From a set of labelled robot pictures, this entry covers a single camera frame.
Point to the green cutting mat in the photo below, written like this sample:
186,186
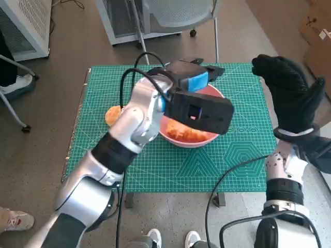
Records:
165,168

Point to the cardboard box with black mark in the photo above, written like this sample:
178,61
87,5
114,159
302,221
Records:
314,20

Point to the grey metal tube chair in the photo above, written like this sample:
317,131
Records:
10,108

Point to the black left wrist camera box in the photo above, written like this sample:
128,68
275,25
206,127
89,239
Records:
201,111

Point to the round toy bread bun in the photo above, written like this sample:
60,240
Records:
112,116

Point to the small table with dark legs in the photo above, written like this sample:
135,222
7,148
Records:
129,201

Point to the grey mesh seat chair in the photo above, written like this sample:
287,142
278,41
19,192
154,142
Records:
181,13

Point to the white paper label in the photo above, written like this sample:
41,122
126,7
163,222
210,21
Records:
325,34

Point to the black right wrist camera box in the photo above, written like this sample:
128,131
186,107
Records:
318,152

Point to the person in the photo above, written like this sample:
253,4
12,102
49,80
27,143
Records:
18,81
18,220

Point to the white sneaker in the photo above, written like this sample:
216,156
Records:
154,236
192,237

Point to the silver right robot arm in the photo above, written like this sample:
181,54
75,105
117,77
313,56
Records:
282,188

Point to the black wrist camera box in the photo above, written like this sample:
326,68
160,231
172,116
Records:
318,152
201,111

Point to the white perforated metal cabinet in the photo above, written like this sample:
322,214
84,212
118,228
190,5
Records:
119,18
33,20

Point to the striped rectangular toy bread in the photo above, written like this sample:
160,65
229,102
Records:
181,131

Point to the pink bowl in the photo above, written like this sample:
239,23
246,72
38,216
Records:
191,143

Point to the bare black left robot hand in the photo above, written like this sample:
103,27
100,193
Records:
186,71

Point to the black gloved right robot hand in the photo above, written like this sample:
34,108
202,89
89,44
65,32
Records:
292,98

